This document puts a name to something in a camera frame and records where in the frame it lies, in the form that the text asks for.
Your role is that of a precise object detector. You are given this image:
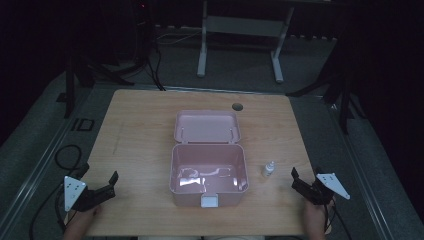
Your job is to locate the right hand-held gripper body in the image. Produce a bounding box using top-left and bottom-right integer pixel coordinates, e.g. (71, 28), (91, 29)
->
(301, 172), (351, 206)

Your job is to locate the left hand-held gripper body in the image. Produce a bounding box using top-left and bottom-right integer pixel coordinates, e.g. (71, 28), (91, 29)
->
(63, 175), (102, 213)

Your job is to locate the person's left hand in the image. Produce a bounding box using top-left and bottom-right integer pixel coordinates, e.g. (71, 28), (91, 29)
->
(65, 203), (103, 232)

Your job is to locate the person's right hand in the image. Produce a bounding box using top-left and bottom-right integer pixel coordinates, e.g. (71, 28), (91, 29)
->
(302, 199), (335, 228)

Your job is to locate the small white bottle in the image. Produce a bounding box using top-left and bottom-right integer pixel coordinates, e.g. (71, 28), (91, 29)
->
(261, 160), (278, 178)

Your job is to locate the pink plastic storage box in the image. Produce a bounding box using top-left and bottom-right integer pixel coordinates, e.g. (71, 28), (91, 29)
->
(168, 109), (250, 209)

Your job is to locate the black tripod stand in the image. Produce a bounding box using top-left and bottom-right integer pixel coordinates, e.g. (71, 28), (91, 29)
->
(55, 49), (136, 119)
(285, 39), (368, 136)

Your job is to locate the white metal stand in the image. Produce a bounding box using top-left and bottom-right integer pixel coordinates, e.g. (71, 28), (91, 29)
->
(195, 0), (296, 85)

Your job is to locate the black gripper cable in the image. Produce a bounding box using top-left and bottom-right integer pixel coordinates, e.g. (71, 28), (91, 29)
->
(28, 144), (91, 240)
(323, 197), (354, 240)

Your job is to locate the black floor cable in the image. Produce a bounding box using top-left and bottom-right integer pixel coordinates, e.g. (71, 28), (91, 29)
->
(145, 46), (167, 92)

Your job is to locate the white floor cable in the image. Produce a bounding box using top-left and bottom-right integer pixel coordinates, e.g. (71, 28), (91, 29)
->
(155, 29), (204, 46)

